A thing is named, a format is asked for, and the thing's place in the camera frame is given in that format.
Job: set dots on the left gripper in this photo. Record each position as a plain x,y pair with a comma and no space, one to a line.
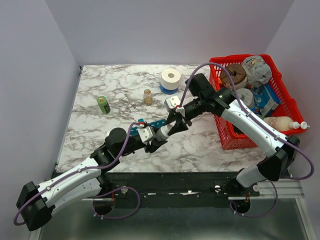
155,145

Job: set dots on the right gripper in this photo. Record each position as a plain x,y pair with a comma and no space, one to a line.
180,125

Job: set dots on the white pill bottle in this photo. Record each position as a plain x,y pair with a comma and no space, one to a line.
163,133

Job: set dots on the teal weekly pill organizer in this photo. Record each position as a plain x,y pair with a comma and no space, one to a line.
155,124

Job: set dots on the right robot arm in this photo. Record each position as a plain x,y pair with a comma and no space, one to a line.
279,150

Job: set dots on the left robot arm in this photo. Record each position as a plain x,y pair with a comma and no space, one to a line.
37,203

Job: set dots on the blue tape roll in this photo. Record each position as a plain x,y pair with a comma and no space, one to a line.
168,91

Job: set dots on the amber glass pill jar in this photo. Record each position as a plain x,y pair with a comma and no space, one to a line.
147,97

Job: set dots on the white toilet paper roll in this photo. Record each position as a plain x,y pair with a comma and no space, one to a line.
170,79

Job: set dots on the green pill bottle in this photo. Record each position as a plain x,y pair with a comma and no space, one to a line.
103,104

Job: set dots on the grey paper roll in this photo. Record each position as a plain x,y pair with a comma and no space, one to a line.
246,96

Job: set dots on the brown paper roll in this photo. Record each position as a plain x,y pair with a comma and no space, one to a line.
238,76

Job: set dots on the blue cardboard box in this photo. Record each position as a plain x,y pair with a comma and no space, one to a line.
265,99

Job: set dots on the grey crumpled printed bag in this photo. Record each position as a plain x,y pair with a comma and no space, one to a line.
258,72

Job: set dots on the cream squeeze bottle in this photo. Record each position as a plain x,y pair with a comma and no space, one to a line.
285,123

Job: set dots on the red plastic basket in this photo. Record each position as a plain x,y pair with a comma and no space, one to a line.
230,139

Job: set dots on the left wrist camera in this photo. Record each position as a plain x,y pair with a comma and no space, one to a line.
146,134

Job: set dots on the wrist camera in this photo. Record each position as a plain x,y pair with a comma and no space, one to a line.
146,134
171,103

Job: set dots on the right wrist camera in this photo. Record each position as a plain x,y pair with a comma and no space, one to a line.
171,103

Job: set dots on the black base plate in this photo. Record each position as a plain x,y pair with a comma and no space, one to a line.
131,203

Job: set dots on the aluminium rail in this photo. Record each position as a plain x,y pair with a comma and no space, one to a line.
275,192

